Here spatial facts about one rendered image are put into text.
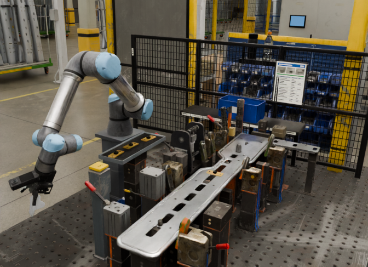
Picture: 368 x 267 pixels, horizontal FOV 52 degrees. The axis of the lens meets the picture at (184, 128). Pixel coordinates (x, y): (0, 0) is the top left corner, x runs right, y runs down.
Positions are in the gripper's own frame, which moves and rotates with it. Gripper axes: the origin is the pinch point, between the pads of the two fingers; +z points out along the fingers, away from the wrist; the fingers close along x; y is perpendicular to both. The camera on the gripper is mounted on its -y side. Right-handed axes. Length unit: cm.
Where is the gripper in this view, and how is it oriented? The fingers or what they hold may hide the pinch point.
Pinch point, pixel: (24, 204)
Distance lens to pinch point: 177.4
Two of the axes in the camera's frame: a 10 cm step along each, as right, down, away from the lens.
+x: -5.5, -5.7, 6.1
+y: 7.0, 0.8, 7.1
